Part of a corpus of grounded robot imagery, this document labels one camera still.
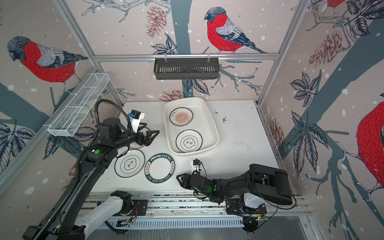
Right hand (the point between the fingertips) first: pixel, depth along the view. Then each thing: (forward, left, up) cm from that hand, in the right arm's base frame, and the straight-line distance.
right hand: (175, 181), depth 76 cm
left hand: (+16, +10, +25) cm, 32 cm away
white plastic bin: (+45, -14, -7) cm, 48 cm away
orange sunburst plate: (+48, +3, -3) cm, 48 cm away
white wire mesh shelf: (+29, +53, +27) cm, 66 cm away
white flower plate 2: (+10, +30, -4) cm, 32 cm away
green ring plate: (+8, +11, -4) cm, 15 cm away
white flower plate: (+27, -4, -5) cm, 28 cm away
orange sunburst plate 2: (+6, +14, +26) cm, 30 cm away
